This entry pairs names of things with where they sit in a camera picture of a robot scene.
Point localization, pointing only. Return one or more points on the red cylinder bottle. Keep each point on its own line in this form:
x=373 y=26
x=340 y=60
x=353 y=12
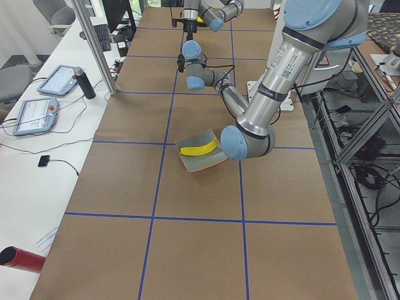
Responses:
x=13 y=257

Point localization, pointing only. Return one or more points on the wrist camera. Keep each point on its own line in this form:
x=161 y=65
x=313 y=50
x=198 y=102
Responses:
x=180 y=63
x=175 y=21

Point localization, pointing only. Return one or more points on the grey square plate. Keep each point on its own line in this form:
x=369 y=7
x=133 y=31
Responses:
x=198 y=163

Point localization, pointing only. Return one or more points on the white pedestal column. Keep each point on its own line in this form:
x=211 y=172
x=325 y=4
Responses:
x=276 y=43

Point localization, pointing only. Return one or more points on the aluminium frame post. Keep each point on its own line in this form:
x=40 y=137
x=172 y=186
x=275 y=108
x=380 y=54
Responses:
x=94 y=44

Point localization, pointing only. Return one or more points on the teach pendant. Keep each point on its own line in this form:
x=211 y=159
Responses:
x=36 y=116
x=60 y=82

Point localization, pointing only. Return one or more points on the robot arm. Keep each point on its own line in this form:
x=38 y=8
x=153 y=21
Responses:
x=213 y=18
x=310 y=27

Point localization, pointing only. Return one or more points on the black box with label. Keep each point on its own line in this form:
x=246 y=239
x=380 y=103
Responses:
x=122 y=44

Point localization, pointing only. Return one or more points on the far teach pendant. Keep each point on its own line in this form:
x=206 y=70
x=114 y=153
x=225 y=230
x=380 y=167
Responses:
x=60 y=82

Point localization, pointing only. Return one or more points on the black keyboard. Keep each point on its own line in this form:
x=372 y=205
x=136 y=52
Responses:
x=102 y=33

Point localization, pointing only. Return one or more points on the black monitor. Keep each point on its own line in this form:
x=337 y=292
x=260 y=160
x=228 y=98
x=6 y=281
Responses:
x=115 y=11

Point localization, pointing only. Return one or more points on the near teach pendant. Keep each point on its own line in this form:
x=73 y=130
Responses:
x=36 y=116

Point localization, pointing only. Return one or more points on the small black puck device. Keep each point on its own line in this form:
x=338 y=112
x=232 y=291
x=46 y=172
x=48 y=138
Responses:
x=43 y=161

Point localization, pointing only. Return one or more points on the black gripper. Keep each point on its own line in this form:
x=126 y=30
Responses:
x=189 y=26

